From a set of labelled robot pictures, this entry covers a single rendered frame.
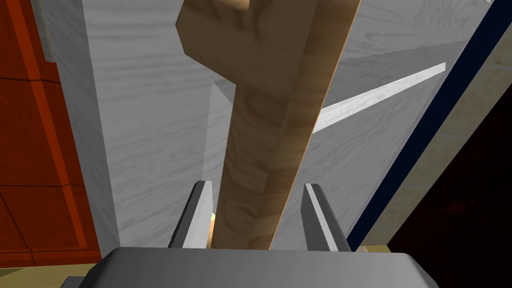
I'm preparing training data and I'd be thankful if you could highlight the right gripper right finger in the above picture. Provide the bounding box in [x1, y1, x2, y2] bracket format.
[300, 183, 352, 253]

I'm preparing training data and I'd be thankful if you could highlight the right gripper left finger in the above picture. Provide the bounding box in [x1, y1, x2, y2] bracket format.
[168, 180, 214, 249]

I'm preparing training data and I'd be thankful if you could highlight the wooden bar handle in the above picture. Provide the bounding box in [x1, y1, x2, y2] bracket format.
[175, 0, 362, 251]

